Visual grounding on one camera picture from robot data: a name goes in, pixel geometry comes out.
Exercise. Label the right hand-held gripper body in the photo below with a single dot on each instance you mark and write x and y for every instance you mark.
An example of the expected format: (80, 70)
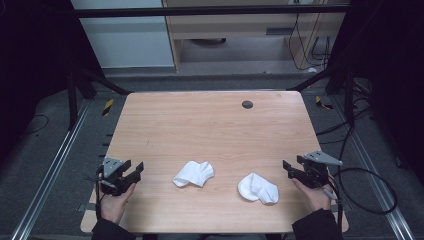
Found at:
(315, 171)

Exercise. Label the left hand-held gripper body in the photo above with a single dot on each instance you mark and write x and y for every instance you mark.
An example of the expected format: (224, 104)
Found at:
(111, 181)

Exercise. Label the white sock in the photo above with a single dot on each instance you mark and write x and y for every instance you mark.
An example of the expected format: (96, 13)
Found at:
(258, 189)
(195, 174)

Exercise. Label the person's left hand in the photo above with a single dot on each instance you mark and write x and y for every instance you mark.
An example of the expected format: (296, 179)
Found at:
(113, 206)

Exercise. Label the person's right hand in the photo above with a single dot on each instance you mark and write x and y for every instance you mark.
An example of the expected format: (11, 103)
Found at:
(316, 198)

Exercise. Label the yellow black tape strip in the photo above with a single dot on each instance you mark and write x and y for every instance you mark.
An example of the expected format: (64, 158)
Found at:
(107, 107)
(320, 102)

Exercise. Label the round grey table grommet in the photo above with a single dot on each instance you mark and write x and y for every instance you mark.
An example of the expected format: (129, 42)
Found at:
(247, 104)

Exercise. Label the black metal stand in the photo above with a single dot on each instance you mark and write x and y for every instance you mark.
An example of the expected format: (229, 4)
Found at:
(349, 96)
(72, 100)

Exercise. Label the small white plug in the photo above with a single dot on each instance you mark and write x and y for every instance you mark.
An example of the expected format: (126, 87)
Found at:
(312, 70)

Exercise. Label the white cabinet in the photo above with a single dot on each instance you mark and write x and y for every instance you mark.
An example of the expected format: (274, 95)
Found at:
(130, 43)

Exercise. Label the light wooden desk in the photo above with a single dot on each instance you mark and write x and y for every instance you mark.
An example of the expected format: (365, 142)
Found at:
(233, 25)

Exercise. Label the aluminium floor rail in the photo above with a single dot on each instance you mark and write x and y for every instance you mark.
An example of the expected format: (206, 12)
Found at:
(53, 166)
(376, 180)

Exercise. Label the black frame crossbar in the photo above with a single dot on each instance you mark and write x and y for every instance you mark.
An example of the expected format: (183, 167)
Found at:
(200, 11)

